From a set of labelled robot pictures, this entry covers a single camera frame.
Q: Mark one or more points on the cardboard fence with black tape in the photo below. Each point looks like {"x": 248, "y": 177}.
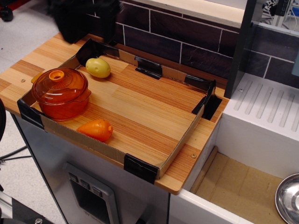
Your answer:
{"x": 160, "y": 124}

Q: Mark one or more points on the orange transparent pot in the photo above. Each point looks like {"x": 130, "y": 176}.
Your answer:
{"x": 66, "y": 111}

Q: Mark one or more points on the grey toy oven front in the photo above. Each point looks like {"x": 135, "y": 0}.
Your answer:
{"x": 89, "y": 190}

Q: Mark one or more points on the white toy sink unit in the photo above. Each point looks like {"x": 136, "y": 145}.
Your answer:
{"x": 253, "y": 149}

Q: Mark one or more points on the black chair wheel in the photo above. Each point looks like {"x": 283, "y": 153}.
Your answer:
{"x": 6, "y": 14}

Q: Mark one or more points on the orange transparent pot lid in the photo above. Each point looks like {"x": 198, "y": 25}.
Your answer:
{"x": 58, "y": 86}

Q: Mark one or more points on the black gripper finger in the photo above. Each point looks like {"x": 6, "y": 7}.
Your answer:
{"x": 107, "y": 11}
{"x": 63, "y": 13}

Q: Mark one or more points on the orange toy carrot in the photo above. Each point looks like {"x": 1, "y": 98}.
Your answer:
{"x": 98, "y": 129}

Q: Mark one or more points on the silver metal bowl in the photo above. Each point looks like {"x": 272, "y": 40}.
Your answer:
{"x": 287, "y": 199}

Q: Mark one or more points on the yellow toy potato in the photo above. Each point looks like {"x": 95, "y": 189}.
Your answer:
{"x": 98, "y": 67}

